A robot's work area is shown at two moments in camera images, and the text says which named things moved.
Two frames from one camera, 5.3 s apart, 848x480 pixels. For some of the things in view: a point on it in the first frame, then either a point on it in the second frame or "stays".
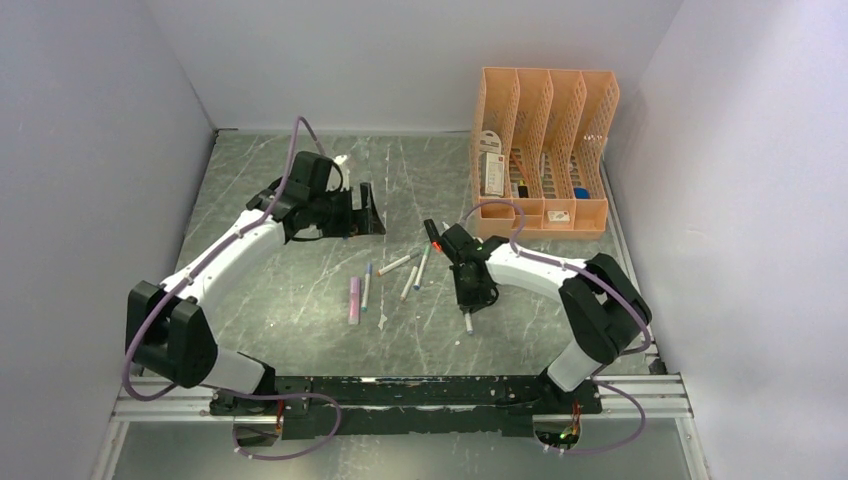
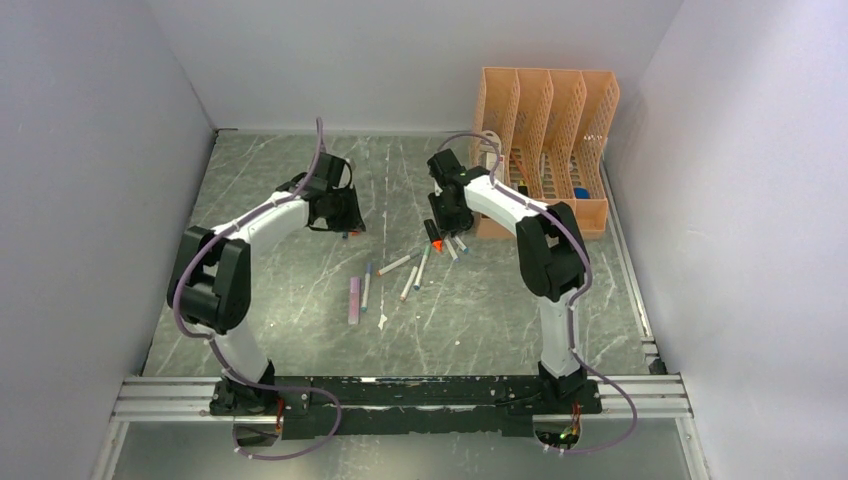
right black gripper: x=466 y=302 to x=449 y=226
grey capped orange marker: x=397 y=262 stays
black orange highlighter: x=433 y=234 stays
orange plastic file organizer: x=537 y=141 stays
